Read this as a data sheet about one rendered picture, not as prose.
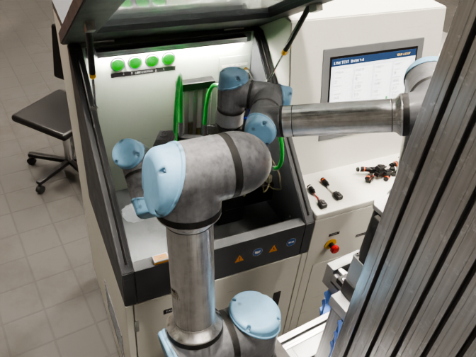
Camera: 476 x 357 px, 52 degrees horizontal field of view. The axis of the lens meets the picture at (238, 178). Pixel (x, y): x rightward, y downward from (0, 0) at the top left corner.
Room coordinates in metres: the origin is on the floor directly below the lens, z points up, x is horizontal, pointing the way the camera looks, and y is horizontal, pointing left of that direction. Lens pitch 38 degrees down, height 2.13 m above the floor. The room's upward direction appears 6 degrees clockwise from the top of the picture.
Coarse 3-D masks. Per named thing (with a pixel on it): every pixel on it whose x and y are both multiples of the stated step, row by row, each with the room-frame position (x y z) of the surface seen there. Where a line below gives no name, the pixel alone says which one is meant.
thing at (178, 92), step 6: (180, 72) 1.43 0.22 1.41; (180, 78) 1.36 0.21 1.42; (180, 84) 1.33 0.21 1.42; (180, 90) 1.50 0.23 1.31; (180, 96) 1.51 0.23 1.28; (174, 102) 1.26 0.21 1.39; (180, 102) 1.51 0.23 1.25; (174, 108) 1.24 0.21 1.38; (180, 108) 1.52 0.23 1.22; (174, 114) 1.23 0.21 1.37; (180, 114) 1.52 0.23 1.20; (174, 120) 1.21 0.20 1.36; (180, 120) 1.52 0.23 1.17; (174, 126) 1.20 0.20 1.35; (174, 132) 1.19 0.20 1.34
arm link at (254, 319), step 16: (240, 304) 0.65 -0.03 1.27; (256, 304) 0.66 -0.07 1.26; (272, 304) 0.67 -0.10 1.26; (224, 320) 0.61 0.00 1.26; (240, 320) 0.61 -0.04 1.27; (256, 320) 0.62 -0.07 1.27; (272, 320) 0.62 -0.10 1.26; (240, 336) 0.59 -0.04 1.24; (256, 336) 0.59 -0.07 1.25; (272, 336) 0.60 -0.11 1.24; (240, 352) 0.57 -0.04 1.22; (256, 352) 0.59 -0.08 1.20; (272, 352) 0.62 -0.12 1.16
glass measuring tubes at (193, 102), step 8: (184, 80) 1.61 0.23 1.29; (192, 80) 1.61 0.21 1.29; (200, 80) 1.62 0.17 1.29; (208, 80) 1.63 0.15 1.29; (184, 88) 1.57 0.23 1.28; (192, 88) 1.59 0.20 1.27; (200, 88) 1.60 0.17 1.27; (208, 88) 1.62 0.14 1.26; (184, 96) 1.58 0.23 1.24; (192, 96) 1.60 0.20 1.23; (200, 96) 1.61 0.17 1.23; (184, 104) 1.58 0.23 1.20; (192, 104) 1.60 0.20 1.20; (200, 104) 1.61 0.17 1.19; (208, 104) 1.63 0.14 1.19; (184, 112) 1.59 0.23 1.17; (192, 112) 1.60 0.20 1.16; (200, 112) 1.61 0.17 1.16; (208, 112) 1.63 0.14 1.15; (184, 120) 1.59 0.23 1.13; (192, 120) 1.60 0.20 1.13; (200, 120) 1.61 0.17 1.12; (208, 120) 1.63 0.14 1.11; (184, 128) 1.60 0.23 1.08; (192, 128) 1.60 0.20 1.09; (200, 128) 1.62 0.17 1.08
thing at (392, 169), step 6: (396, 162) 1.61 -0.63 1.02; (360, 168) 1.55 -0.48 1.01; (366, 168) 1.55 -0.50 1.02; (372, 168) 1.56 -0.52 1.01; (378, 168) 1.54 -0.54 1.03; (384, 168) 1.56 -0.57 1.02; (390, 168) 1.58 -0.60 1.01; (396, 168) 1.59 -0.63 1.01; (372, 174) 1.52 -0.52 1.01; (378, 174) 1.53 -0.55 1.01; (384, 174) 1.55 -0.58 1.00; (390, 174) 1.57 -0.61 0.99; (366, 180) 1.49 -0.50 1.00; (372, 180) 1.52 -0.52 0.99; (384, 180) 1.53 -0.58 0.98
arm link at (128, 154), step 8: (120, 144) 0.94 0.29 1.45; (128, 144) 0.94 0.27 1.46; (136, 144) 0.94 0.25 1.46; (112, 152) 0.93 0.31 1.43; (120, 152) 0.92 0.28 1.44; (128, 152) 0.92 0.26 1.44; (136, 152) 0.92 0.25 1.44; (144, 152) 0.95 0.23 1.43; (120, 160) 0.91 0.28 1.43; (128, 160) 0.91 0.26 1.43; (136, 160) 0.91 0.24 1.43; (128, 168) 0.91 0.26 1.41; (136, 168) 0.91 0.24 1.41
